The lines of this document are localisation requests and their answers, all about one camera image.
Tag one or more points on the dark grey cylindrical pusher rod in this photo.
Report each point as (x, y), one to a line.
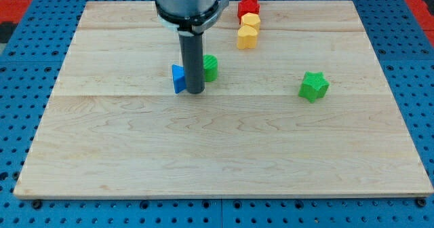
(192, 61)

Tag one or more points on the blue triangle block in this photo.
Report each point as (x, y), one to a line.
(178, 78)

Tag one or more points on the green cylinder block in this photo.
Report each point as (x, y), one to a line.
(210, 66)

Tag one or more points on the yellow heart block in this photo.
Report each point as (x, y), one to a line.
(247, 37)

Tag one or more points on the yellow hexagon block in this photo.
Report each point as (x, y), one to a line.
(251, 19)

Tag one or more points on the red star block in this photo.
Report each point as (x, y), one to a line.
(248, 6)

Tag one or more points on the light wooden board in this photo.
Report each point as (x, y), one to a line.
(114, 128)

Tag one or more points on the green star block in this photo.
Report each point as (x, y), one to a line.
(313, 86)

